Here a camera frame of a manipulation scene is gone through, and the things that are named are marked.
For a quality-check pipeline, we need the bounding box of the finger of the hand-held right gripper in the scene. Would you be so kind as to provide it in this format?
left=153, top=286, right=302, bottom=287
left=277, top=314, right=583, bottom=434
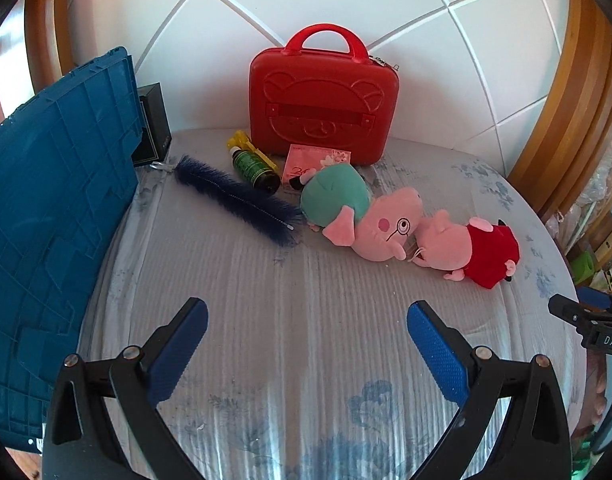
left=548, top=294, right=594, bottom=332
left=576, top=287, right=612, bottom=312

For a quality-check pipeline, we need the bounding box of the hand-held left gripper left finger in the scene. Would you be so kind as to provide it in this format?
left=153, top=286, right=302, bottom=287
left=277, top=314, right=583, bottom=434
left=45, top=297, right=209, bottom=480

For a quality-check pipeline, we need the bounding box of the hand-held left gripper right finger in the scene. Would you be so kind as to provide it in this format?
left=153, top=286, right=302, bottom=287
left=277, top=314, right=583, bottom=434
left=406, top=300, right=573, bottom=480

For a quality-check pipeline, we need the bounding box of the plush pig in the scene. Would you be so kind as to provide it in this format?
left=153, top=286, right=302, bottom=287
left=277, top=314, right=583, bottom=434
left=411, top=210, right=521, bottom=290
left=300, top=164, right=423, bottom=262

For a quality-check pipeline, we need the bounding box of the dark blue bristle brush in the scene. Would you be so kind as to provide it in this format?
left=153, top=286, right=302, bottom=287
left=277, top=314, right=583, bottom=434
left=158, top=155, right=305, bottom=247

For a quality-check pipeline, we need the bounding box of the blue plastic storage crate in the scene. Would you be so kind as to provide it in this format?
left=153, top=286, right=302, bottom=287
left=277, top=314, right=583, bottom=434
left=0, top=46, right=144, bottom=453

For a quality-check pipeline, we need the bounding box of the green bottle with yellow cap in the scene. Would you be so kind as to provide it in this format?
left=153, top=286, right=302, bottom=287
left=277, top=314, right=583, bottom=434
left=227, top=131, right=281, bottom=193

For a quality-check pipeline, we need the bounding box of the pink flower-print tissue packet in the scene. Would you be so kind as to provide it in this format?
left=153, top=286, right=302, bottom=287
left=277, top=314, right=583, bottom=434
left=282, top=143, right=354, bottom=190

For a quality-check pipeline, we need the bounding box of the floral bed sheet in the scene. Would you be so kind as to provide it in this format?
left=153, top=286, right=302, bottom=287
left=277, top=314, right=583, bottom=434
left=78, top=127, right=587, bottom=480

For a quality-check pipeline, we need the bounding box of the black box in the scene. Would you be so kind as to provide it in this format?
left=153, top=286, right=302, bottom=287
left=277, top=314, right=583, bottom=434
left=131, top=81, right=173, bottom=168

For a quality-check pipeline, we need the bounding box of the wooden wall trim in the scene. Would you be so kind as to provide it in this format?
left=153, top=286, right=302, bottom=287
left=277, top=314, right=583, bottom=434
left=25, top=0, right=87, bottom=78
left=506, top=0, right=612, bottom=221

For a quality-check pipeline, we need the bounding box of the red hard case with handle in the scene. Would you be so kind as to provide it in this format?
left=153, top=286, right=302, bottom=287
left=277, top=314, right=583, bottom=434
left=249, top=24, right=401, bottom=166

